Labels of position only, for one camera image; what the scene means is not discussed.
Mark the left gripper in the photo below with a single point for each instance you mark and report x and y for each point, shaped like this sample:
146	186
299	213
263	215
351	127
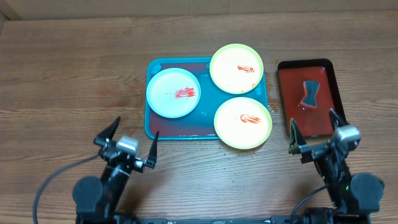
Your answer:
102	140

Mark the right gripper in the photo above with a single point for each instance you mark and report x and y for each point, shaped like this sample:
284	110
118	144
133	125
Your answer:
296	143

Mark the red and black sponge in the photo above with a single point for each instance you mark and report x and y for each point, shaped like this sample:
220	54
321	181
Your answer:
310	88

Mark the light blue plate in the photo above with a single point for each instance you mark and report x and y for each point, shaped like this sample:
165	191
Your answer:
173	93

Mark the green plate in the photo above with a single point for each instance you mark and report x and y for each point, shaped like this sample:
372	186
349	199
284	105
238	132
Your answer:
236	68
243	123

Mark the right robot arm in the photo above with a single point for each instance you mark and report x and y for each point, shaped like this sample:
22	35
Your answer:
354	197

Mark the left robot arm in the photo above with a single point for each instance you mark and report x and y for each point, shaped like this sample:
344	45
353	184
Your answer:
96	198

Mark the black tray with red liquid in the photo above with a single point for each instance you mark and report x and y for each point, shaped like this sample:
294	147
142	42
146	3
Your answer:
291	75

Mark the teal plastic tray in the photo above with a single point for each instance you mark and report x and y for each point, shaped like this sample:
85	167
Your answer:
198	124

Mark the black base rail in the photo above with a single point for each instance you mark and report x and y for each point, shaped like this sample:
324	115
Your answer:
271	220

